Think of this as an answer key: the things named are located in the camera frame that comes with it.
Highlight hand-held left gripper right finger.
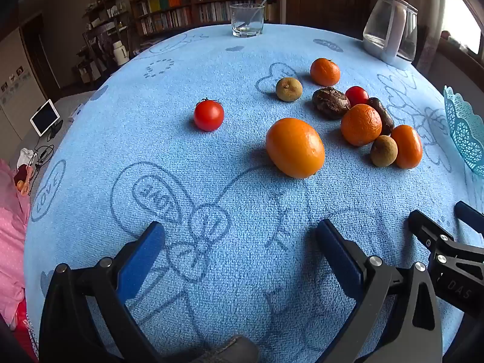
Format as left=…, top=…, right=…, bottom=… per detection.
left=316, top=218, right=443, bottom=363

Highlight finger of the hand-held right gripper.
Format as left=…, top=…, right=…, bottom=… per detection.
left=407, top=209, right=460, bottom=252
left=455, top=201, right=484, bottom=235

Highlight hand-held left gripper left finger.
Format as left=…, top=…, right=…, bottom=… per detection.
left=39, top=220, right=167, bottom=363

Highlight light blue plastic basket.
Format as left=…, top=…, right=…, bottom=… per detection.
left=443, top=85, right=484, bottom=177

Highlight small mandarin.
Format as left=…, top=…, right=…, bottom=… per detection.
left=310, top=58, right=341, bottom=87
left=391, top=124, right=423, bottom=169

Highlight brown longan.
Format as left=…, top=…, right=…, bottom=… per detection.
left=370, top=135, right=399, bottom=167
left=275, top=77, right=303, bottom=102

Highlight large orange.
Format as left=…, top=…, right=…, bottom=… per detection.
left=265, top=117, right=326, bottom=179

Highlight medium orange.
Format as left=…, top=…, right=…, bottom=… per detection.
left=341, top=104, right=383, bottom=147

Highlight small red tomato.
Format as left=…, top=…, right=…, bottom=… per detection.
left=345, top=86, right=370, bottom=107

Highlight large red tomato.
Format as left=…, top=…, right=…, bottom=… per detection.
left=194, top=98, right=225, bottom=132

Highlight blue printed tablecloth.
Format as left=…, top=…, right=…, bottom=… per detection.
left=23, top=23, right=484, bottom=363

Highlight pink blanket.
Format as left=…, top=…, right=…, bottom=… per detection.
left=0, top=159, right=33, bottom=348

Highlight white cloth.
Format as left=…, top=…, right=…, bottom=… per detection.
left=17, top=148, right=36, bottom=167

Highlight white tablet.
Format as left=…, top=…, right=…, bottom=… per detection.
left=30, top=99, right=61, bottom=136

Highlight window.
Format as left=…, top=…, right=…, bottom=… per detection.
left=439, top=0, right=484, bottom=57

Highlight white thermos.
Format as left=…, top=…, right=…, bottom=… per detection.
left=113, top=40, right=127, bottom=66

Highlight metal storage rack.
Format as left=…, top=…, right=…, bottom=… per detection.
left=77, top=0, right=131, bottom=84

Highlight wooden bookshelf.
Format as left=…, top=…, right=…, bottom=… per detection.
left=129, top=0, right=282, bottom=39

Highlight black cables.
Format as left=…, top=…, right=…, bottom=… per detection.
left=32, top=144, right=55, bottom=169

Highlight glass kettle with white handle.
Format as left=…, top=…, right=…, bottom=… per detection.
left=362, top=0, right=418, bottom=70

